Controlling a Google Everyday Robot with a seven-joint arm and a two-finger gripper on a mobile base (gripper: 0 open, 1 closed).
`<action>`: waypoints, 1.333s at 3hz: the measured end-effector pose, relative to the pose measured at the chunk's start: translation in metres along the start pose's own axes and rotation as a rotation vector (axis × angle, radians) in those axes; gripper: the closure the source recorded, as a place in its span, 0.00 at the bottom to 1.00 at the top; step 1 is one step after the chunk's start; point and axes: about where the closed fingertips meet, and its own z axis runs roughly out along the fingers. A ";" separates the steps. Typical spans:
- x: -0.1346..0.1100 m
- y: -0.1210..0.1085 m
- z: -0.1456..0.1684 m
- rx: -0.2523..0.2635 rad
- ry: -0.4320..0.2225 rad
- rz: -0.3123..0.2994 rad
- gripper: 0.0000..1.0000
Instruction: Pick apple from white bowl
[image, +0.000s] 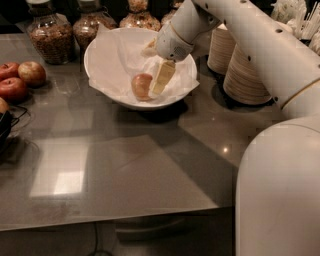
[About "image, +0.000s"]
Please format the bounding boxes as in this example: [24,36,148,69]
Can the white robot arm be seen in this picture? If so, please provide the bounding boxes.
[153,0,320,256]

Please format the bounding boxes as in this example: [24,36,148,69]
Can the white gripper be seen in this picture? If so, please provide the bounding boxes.
[141,22,194,99]

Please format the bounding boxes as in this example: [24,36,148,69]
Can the apple in wire basket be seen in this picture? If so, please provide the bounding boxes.
[0,97,10,114]

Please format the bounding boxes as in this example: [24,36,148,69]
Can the black wire basket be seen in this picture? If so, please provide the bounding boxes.
[0,106,30,152]

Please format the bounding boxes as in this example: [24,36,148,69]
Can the red apple top left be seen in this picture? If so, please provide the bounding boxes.
[0,62,19,81]

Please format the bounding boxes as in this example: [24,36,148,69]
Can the rear stack paper bowls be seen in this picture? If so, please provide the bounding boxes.
[207,24,235,75]

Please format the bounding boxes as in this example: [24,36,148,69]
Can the red apple lower left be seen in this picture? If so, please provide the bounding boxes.
[0,77,28,104]

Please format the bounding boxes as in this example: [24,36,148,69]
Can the white plastic cutlery bundle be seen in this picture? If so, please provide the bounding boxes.
[271,0,320,56]

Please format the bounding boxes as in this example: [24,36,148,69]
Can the white paper liner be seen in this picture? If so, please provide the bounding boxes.
[87,24,200,105]

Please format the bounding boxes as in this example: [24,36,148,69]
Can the glass cereal jar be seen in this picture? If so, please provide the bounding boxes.
[26,0,75,65]
[161,0,184,26]
[119,0,161,31]
[73,0,117,51]

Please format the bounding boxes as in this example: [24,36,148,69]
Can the white bowl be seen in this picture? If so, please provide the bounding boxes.
[83,27,198,111]

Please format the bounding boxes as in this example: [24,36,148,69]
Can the glass cereal jar far left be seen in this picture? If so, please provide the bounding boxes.
[26,0,75,65]

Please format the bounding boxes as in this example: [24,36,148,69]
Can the yellowish red apple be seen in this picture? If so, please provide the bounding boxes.
[18,61,46,88]

